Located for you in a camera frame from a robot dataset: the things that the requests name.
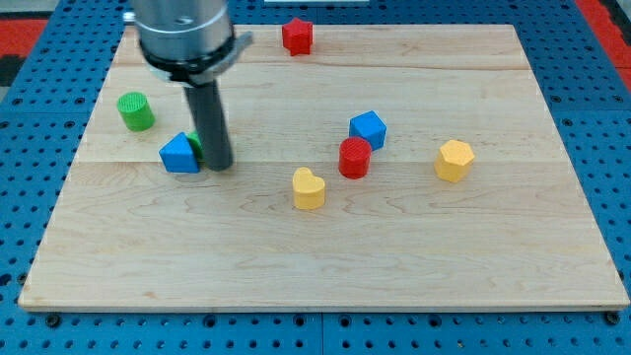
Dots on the green star block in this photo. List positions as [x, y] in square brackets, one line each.
[195, 145]

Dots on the yellow hexagon block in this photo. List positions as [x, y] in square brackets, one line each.
[454, 161]

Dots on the red star block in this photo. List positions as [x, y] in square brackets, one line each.
[298, 36]

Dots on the yellow heart block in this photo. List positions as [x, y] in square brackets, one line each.
[308, 189]

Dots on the red cylinder block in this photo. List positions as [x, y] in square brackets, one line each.
[354, 157]

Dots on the wooden board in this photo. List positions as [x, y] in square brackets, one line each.
[515, 235]

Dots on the blue pentagon block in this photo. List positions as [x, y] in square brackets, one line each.
[369, 126]

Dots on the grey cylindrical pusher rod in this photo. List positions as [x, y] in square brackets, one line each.
[208, 116]

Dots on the blue triangle block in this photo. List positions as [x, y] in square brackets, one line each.
[178, 156]

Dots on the green cylinder block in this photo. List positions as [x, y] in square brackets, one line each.
[135, 111]

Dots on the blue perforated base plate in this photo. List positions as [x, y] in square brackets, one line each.
[46, 110]

